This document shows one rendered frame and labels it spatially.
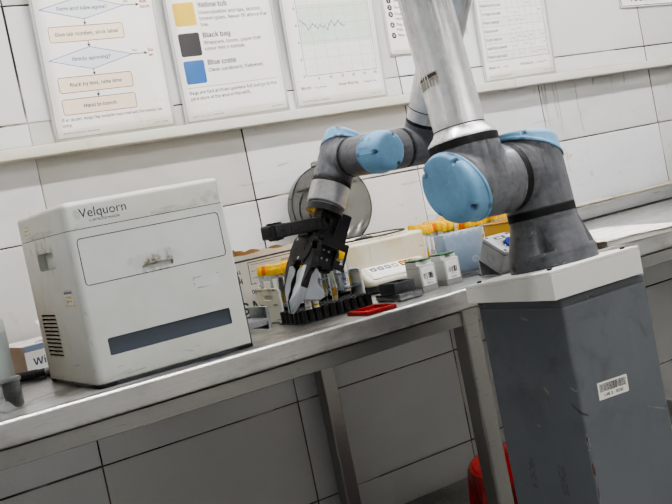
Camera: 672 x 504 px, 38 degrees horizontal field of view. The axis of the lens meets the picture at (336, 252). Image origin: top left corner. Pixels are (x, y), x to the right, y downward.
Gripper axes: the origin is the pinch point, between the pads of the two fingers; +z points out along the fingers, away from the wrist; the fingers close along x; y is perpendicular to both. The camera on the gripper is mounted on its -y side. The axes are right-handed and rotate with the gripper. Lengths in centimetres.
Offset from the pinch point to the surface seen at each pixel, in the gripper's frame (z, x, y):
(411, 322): -3.1, -8.5, 21.3
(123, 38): -57, 58, -29
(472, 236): -29, 7, 43
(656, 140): -105, 59, 151
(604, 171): -85, 59, 131
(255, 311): 2.9, 0.7, -6.1
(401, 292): -9.9, 0.1, 23.5
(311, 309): -1.5, 4.5, 7.2
